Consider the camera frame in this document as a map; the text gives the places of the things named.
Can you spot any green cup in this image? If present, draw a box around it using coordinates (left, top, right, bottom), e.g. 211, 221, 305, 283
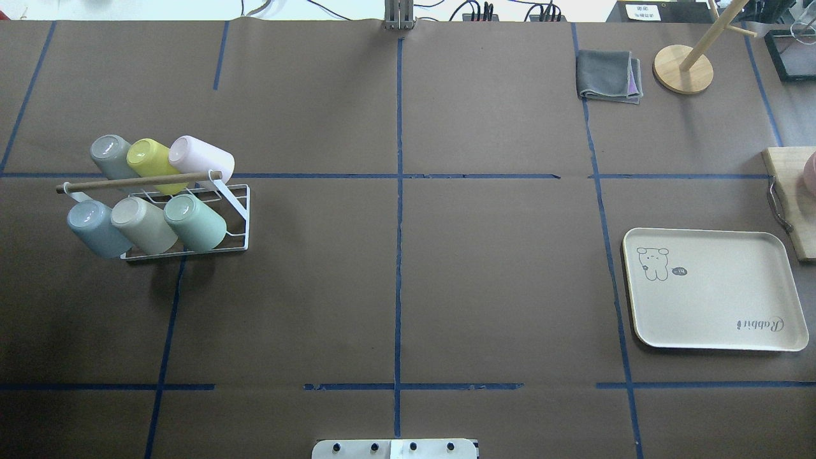
164, 194, 226, 252

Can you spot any beige rabbit tray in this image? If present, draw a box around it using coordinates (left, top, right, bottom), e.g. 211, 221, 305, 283
622, 228, 809, 352

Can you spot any pink cup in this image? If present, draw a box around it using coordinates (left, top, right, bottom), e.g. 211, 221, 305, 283
168, 135, 235, 183

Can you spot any beige cup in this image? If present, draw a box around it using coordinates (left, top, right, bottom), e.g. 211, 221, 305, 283
111, 196, 179, 255

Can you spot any yellow cup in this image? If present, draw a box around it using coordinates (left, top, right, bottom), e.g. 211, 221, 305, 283
126, 138, 180, 177

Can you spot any grey cup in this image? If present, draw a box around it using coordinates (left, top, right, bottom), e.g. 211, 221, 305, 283
89, 134, 140, 180

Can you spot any blue cup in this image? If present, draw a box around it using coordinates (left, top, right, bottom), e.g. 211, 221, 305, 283
66, 200, 133, 258

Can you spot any grey folded cloth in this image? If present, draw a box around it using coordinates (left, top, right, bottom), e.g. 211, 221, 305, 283
575, 49, 644, 105

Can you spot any wooden mug tree stand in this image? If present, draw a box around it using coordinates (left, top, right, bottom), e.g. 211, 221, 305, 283
652, 1, 758, 95

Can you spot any wooden cutting board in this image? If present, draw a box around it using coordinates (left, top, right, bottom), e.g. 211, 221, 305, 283
762, 146, 815, 262

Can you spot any pink bowl under green bowl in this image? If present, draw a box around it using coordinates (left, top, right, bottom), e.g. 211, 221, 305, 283
802, 152, 816, 197

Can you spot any white wire cup rack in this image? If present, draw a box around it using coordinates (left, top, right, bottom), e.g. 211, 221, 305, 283
56, 170, 251, 262

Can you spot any aluminium frame post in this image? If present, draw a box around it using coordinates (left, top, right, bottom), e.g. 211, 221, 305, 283
384, 0, 416, 30

